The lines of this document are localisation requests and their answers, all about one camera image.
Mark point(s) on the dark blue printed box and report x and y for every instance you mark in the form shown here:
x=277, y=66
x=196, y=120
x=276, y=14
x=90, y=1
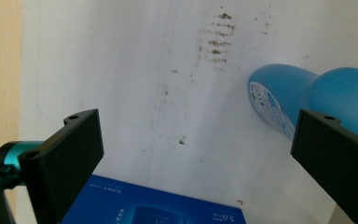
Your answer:
x=143, y=203

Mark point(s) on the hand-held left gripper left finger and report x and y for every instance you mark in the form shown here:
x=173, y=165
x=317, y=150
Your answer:
x=62, y=165

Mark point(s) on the light blue plastic bottle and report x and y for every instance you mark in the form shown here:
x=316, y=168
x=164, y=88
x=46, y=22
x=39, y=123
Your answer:
x=332, y=93

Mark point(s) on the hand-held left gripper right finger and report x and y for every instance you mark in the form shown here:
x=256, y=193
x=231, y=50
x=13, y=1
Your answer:
x=338, y=158

